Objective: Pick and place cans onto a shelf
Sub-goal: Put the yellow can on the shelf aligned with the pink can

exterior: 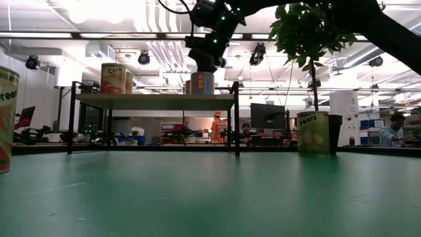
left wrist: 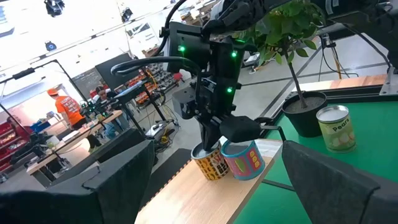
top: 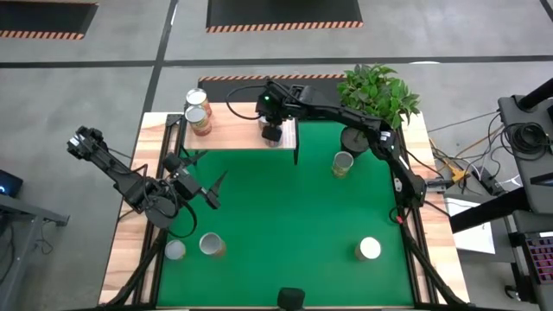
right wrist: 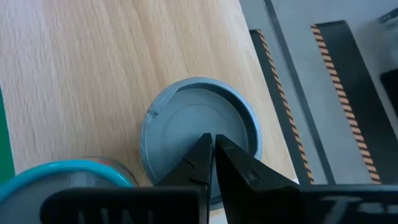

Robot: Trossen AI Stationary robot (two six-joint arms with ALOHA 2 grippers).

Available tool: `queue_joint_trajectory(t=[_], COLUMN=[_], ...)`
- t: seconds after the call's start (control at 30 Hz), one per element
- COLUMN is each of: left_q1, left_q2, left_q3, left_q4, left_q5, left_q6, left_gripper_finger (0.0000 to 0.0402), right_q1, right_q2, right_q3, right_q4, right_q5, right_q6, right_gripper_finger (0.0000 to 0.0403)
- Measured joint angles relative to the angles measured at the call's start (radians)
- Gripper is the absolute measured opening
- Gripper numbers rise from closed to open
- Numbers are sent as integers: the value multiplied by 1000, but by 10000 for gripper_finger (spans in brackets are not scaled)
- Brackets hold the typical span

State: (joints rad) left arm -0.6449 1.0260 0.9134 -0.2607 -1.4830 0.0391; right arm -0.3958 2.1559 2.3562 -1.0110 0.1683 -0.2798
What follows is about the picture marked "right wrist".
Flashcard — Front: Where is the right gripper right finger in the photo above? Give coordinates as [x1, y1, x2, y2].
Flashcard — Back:
[216, 134, 299, 224]

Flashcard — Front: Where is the orange corn can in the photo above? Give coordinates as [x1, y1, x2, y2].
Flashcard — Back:
[139, 77, 264, 187]

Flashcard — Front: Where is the small blue corn can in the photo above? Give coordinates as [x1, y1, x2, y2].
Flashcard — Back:
[0, 159, 139, 206]

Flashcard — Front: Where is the green table mat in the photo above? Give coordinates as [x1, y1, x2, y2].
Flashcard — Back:
[0, 86, 16, 184]

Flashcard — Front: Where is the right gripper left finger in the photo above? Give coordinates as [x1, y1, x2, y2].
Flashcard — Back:
[155, 132, 215, 224]

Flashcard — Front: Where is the black striped floor mat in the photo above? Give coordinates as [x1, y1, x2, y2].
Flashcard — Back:
[310, 20, 398, 185]
[248, 29, 315, 185]

